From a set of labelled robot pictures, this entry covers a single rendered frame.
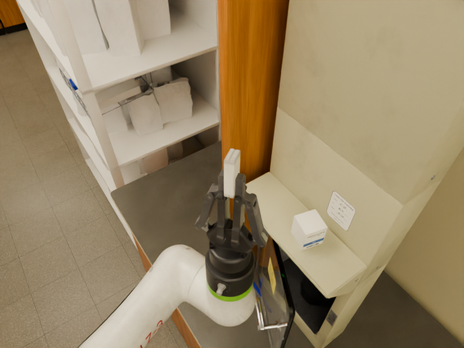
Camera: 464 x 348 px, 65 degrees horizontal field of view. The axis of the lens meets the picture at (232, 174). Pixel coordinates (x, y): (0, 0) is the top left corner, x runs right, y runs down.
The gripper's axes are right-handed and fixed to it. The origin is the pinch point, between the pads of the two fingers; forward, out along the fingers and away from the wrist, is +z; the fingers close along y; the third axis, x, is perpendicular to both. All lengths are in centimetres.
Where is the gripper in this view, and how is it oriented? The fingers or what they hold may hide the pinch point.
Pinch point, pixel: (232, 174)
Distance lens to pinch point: 52.2
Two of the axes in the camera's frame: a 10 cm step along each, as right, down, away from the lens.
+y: -9.5, -2.2, 2.3
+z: 0.2, -7.5, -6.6
